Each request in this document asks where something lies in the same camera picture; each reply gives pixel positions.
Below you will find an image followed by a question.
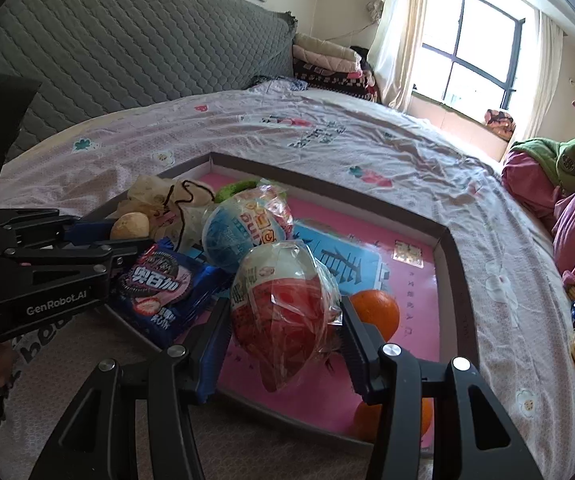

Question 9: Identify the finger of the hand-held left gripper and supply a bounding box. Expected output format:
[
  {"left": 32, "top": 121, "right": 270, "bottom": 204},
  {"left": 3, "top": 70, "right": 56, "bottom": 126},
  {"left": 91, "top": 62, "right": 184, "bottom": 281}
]
[
  {"left": 64, "top": 217, "right": 118, "bottom": 244},
  {"left": 67, "top": 239, "right": 154, "bottom": 273}
]

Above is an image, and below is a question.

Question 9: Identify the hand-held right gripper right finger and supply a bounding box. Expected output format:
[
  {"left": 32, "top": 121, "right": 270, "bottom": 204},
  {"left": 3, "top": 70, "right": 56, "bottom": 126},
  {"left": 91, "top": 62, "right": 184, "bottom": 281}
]
[{"left": 340, "top": 296, "right": 543, "bottom": 480}]

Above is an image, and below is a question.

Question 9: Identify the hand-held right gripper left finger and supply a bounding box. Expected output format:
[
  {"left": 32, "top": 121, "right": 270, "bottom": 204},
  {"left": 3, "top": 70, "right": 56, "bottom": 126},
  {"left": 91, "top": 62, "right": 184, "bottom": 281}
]
[{"left": 27, "top": 305, "right": 233, "bottom": 480}]

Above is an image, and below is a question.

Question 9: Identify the beige round ball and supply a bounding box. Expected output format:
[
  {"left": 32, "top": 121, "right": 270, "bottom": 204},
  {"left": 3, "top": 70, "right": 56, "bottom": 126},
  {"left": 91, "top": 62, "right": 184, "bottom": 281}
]
[{"left": 110, "top": 211, "right": 150, "bottom": 241}]

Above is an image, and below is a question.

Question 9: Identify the orange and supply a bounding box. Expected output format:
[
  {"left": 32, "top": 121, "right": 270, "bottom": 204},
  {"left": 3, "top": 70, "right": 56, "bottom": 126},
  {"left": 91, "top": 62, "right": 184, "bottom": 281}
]
[
  {"left": 350, "top": 289, "right": 401, "bottom": 342},
  {"left": 352, "top": 397, "right": 434, "bottom": 443}
]

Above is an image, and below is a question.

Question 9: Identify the blue cookie packet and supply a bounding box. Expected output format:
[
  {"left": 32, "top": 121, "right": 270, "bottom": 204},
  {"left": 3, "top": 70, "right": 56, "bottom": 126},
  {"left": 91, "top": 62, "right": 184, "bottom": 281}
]
[{"left": 110, "top": 240, "right": 228, "bottom": 348}]

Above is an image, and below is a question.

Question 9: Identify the beige mesh drawstring bag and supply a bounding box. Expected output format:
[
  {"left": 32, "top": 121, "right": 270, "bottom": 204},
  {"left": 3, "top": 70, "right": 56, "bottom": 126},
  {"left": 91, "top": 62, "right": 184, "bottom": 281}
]
[{"left": 117, "top": 175, "right": 218, "bottom": 253}]

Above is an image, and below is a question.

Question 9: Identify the red toy egg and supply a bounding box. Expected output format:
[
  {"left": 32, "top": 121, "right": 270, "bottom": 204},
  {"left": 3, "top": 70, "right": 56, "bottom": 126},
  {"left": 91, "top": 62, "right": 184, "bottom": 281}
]
[{"left": 230, "top": 240, "right": 343, "bottom": 393}]

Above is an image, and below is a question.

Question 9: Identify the blue toy egg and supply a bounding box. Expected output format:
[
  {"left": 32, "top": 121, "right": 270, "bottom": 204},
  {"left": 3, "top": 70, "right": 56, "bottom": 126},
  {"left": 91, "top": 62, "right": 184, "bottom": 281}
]
[{"left": 201, "top": 185, "right": 295, "bottom": 273}]

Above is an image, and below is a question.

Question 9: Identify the grey cardboard box tray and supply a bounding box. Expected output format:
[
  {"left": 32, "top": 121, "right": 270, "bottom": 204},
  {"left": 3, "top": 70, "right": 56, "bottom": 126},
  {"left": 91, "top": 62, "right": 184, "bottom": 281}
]
[{"left": 80, "top": 151, "right": 473, "bottom": 458}]

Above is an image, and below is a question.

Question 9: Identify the green fuzzy ring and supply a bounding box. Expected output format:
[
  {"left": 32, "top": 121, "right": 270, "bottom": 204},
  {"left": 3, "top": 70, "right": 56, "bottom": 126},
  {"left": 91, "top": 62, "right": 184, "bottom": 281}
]
[{"left": 214, "top": 180, "right": 260, "bottom": 203}]

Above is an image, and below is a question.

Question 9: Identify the grey quilted headboard cover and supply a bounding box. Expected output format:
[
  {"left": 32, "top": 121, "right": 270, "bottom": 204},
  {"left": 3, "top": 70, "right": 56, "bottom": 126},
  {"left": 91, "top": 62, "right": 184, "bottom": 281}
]
[{"left": 0, "top": 0, "right": 298, "bottom": 161}]

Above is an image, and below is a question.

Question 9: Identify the strawberry print bed sheet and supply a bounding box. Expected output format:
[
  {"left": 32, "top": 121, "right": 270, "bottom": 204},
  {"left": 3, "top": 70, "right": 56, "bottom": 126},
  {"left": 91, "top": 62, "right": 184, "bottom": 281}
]
[{"left": 0, "top": 87, "right": 575, "bottom": 480}]

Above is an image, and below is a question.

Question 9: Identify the patterned cloth bundle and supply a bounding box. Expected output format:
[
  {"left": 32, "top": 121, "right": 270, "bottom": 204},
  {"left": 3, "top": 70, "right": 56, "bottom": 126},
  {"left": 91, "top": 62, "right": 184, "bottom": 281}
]
[{"left": 482, "top": 108, "right": 515, "bottom": 141}]

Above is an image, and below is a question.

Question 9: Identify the stack of folded blankets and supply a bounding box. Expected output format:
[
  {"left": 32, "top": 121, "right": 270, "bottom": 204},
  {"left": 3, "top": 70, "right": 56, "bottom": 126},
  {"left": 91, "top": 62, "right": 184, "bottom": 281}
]
[{"left": 291, "top": 32, "right": 381, "bottom": 103}]

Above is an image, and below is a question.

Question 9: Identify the dark framed window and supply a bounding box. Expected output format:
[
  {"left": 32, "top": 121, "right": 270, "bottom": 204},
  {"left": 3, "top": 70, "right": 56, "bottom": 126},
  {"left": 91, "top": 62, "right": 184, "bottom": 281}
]
[{"left": 415, "top": 0, "right": 525, "bottom": 111}]

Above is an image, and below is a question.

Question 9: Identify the cream curtain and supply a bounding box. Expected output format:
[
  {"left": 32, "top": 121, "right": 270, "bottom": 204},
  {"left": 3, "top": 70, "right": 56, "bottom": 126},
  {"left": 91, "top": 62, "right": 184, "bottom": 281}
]
[
  {"left": 522, "top": 10, "right": 565, "bottom": 136},
  {"left": 367, "top": 0, "right": 433, "bottom": 111}
]

